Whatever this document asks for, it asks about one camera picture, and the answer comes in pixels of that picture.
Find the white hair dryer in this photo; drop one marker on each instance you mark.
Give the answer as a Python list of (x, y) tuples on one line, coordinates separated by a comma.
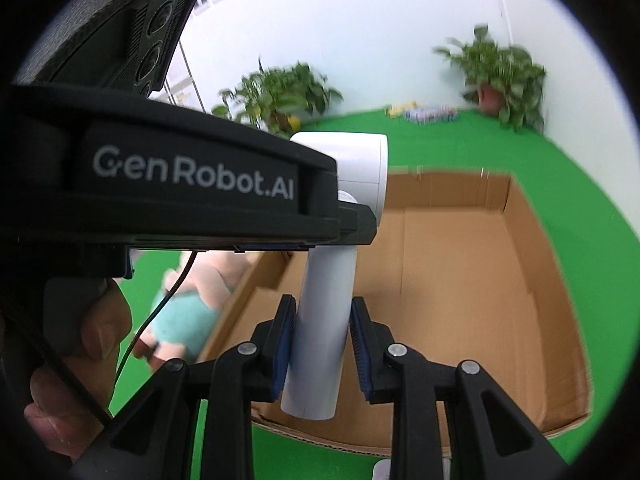
[(325, 310)]

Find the bushy potted green plant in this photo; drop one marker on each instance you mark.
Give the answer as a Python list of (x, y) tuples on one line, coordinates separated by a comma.
[(280, 95)]

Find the large cardboard box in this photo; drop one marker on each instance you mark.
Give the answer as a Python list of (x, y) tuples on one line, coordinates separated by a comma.
[(450, 300)]

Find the pink pig plush toy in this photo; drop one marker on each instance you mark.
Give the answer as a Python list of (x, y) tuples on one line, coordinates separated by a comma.
[(185, 315)]

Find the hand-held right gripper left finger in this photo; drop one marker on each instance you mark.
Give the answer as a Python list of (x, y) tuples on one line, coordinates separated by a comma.
[(285, 345)]

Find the potted plant in brown pot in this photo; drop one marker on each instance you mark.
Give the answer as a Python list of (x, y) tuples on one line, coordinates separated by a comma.
[(500, 80)]

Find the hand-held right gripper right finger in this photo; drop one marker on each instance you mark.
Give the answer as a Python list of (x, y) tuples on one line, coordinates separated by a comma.
[(361, 350)]

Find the pack of small bottles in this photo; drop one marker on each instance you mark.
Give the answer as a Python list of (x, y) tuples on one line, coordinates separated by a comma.
[(430, 114)]

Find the person's left hand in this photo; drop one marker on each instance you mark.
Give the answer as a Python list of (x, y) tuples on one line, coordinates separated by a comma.
[(107, 325)]

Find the white folding phone stand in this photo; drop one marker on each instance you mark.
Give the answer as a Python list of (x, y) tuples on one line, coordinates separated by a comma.
[(382, 471)]

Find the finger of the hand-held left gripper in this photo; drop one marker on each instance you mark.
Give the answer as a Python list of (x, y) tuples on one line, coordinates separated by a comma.
[(357, 225)]

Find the yellow packet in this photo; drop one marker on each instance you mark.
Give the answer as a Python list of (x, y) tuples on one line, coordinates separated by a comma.
[(396, 110)]

